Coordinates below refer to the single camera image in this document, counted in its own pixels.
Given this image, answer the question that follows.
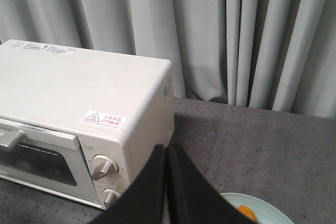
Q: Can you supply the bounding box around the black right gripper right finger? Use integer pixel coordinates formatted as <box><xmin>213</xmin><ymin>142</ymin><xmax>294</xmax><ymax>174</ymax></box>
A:
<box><xmin>167</xmin><ymin>143</ymin><xmax>252</xmax><ymax>223</ymax></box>

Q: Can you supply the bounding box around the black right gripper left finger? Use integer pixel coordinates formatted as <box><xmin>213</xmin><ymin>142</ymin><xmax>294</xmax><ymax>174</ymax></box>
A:
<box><xmin>91</xmin><ymin>144</ymin><xmax>165</xmax><ymax>223</ymax></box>

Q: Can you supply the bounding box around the golden croissant bread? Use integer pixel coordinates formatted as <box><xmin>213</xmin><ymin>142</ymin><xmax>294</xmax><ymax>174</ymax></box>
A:
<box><xmin>237</xmin><ymin>205</ymin><xmax>257</xmax><ymax>222</ymax></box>

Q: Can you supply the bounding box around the oven glass door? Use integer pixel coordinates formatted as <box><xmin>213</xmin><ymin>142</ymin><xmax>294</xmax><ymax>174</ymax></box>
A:
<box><xmin>1</xmin><ymin>119</ymin><xmax>101</xmax><ymax>208</ymax></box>

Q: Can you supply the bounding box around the white toaster oven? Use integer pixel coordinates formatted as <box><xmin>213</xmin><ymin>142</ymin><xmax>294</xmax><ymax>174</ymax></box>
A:
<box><xmin>1</xmin><ymin>40</ymin><xmax>174</xmax><ymax>209</ymax></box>

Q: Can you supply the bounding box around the lower timer knob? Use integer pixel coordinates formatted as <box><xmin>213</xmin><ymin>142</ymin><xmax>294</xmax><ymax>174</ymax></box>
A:
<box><xmin>103</xmin><ymin>188</ymin><xmax>121</xmax><ymax>209</ymax></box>

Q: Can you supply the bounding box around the upper temperature knob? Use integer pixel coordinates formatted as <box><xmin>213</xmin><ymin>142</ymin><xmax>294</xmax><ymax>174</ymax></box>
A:
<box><xmin>91</xmin><ymin>154</ymin><xmax>119</xmax><ymax>181</ymax></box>

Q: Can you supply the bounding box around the light green round plate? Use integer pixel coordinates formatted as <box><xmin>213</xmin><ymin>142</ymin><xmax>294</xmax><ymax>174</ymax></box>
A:
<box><xmin>221</xmin><ymin>193</ymin><xmax>293</xmax><ymax>224</ymax></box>

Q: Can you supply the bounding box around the grey curtain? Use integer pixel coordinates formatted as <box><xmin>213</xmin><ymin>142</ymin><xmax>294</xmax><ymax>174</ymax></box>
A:
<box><xmin>1</xmin><ymin>0</ymin><xmax>335</xmax><ymax>119</ymax></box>

